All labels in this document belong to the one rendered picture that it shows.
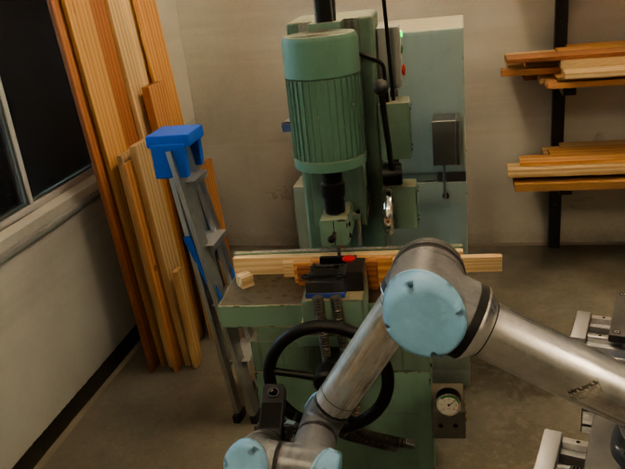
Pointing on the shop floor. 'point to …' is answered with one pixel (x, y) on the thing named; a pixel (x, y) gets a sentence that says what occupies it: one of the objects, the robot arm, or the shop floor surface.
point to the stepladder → (205, 250)
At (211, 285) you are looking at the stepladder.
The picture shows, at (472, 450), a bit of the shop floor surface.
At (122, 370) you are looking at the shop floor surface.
